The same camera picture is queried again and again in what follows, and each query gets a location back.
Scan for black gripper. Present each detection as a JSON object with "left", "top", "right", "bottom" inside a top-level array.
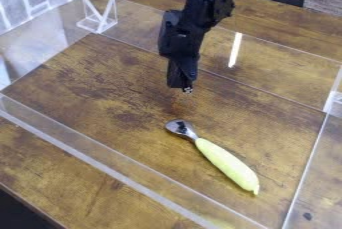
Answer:
[{"left": 157, "top": 10, "right": 211, "bottom": 93}]

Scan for green handled metal spoon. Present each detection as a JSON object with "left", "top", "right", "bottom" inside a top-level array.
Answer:
[{"left": 165, "top": 119, "right": 260, "bottom": 195}]

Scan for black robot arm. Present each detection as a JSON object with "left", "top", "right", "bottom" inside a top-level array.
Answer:
[{"left": 157, "top": 0, "right": 235, "bottom": 93}]

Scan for clear acrylic triangular bracket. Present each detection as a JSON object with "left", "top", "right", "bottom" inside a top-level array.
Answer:
[{"left": 76, "top": 0, "right": 117, "bottom": 34}]

